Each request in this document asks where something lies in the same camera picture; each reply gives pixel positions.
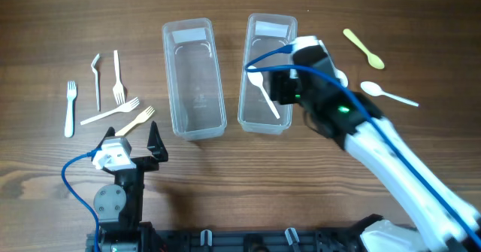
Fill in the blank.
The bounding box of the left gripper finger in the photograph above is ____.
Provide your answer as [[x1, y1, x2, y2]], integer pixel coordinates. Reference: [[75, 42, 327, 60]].
[[147, 121, 168, 160], [95, 126, 115, 150]]

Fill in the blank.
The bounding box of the white spoon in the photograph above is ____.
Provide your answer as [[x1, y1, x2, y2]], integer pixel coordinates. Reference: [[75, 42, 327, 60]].
[[334, 69, 349, 87], [360, 81, 419, 107], [247, 71, 280, 119]]

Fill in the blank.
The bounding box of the yellow plastic spoon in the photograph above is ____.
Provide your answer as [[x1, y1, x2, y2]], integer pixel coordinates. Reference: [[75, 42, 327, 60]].
[[343, 29, 385, 70]]

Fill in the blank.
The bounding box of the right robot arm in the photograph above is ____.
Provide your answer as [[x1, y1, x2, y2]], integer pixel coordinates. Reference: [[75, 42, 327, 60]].
[[263, 42, 480, 251]]

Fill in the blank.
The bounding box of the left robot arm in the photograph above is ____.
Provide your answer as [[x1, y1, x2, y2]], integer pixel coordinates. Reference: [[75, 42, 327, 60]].
[[92, 121, 168, 251]]

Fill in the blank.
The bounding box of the left clear plastic container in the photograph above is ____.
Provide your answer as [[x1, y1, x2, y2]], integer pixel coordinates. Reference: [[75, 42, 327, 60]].
[[162, 18, 227, 141]]

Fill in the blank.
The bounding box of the clear plastic container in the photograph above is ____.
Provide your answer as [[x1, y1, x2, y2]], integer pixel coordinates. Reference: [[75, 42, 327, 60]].
[[162, 18, 227, 141], [237, 14, 298, 135]]

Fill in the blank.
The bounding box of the right clear plastic container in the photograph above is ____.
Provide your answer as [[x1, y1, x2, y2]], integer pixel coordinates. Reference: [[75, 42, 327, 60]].
[[237, 14, 298, 135]]

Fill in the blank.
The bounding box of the cream plastic fork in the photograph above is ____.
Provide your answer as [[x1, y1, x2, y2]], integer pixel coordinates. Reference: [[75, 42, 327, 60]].
[[115, 106, 155, 136]]

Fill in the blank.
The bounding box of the white fork diagonal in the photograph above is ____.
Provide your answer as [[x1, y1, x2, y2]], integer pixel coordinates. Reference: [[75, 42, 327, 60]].
[[80, 97, 140, 126]]

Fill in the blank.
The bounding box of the white fork upright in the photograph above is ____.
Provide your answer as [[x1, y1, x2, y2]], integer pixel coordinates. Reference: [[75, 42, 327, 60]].
[[113, 50, 126, 105]]

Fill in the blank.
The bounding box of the small white fork far left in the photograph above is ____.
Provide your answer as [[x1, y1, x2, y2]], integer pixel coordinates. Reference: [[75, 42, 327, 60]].
[[64, 80, 77, 138]]

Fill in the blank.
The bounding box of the bent white plastic fork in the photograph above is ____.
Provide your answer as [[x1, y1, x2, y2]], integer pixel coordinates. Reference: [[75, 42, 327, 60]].
[[91, 53, 101, 111]]

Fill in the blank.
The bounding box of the left blue cable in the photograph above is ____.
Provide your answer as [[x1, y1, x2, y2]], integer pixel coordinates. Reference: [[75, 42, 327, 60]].
[[60, 150, 101, 252]]

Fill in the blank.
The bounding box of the blue cable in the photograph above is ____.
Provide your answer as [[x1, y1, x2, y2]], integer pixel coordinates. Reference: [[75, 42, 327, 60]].
[[244, 44, 481, 241], [60, 150, 101, 252]]

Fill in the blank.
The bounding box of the right blue cable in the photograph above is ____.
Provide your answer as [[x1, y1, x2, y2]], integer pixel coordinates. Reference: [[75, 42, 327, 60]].
[[244, 44, 481, 241]]

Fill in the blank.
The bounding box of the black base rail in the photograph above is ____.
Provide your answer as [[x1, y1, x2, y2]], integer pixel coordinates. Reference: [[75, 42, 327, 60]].
[[99, 214, 383, 252]]

